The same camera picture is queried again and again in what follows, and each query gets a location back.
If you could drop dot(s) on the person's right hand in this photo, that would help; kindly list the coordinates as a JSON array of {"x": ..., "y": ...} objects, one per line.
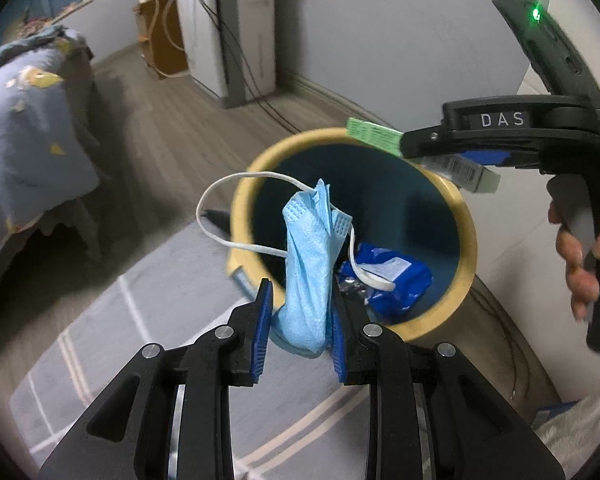
[{"x": 572, "y": 260}]

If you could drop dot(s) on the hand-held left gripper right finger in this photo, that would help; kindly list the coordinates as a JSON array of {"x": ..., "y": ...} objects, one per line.
[{"x": 339, "y": 355}]

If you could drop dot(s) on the green and white carton box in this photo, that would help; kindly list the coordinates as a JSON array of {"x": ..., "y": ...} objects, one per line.
[{"x": 375, "y": 135}]

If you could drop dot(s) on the yellow rimmed blue trash bin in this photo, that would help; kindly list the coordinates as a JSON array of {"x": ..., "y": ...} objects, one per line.
[{"x": 405, "y": 200}]

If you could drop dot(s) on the white tower appliance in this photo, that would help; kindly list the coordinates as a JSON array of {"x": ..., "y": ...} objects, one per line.
[{"x": 252, "y": 25}]

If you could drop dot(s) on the white flat appliance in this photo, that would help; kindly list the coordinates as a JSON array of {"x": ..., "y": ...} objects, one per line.
[{"x": 200, "y": 35}]

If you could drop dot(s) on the blue snack packet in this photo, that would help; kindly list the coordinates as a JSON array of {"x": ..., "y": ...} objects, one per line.
[{"x": 400, "y": 285}]

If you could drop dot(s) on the wooden slat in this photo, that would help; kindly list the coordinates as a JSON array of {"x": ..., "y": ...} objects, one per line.
[{"x": 75, "y": 6}]

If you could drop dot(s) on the wooden side cabinet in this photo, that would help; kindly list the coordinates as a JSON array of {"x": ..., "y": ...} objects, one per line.
[{"x": 167, "y": 40}]

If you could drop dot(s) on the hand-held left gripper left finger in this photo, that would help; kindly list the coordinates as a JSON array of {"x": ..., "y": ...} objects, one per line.
[{"x": 261, "y": 340}]

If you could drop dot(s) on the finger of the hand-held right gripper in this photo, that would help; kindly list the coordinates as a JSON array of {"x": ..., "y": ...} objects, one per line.
[{"x": 430, "y": 142}]

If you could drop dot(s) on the blue face mask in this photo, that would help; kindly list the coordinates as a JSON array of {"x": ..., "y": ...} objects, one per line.
[{"x": 305, "y": 260}]

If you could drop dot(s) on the blue printed quilt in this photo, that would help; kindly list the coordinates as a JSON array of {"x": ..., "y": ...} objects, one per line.
[{"x": 30, "y": 135}]

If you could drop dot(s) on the grey rug with white lines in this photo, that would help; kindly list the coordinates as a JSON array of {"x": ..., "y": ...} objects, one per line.
[{"x": 155, "y": 310}]

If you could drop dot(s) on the grey bed sheet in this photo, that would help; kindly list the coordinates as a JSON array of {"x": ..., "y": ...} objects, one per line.
[{"x": 82, "y": 95}]

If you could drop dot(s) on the white fuzzy cloth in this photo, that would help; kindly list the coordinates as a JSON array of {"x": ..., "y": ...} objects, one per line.
[{"x": 570, "y": 430}]

